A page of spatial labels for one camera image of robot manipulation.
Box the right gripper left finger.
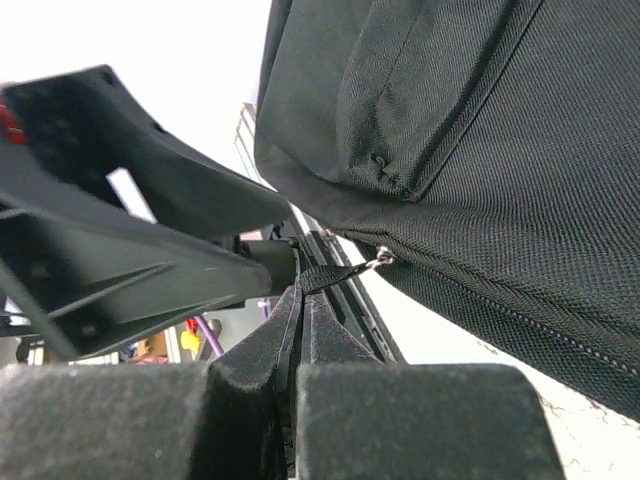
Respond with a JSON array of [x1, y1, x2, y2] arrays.
[[1, 286, 302, 479]]

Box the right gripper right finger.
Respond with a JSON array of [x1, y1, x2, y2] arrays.
[[296, 294, 564, 479]]

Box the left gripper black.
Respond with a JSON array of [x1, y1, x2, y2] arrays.
[[1, 65, 296, 360]]

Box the black student backpack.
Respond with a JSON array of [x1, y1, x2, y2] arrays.
[[254, 1, 639, 419]]

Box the aluminium table edge rail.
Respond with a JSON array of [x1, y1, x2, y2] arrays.
[[234, 103, 261, 183]]

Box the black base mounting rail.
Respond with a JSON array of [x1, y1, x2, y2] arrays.
[[272, 217, 405, 363]]

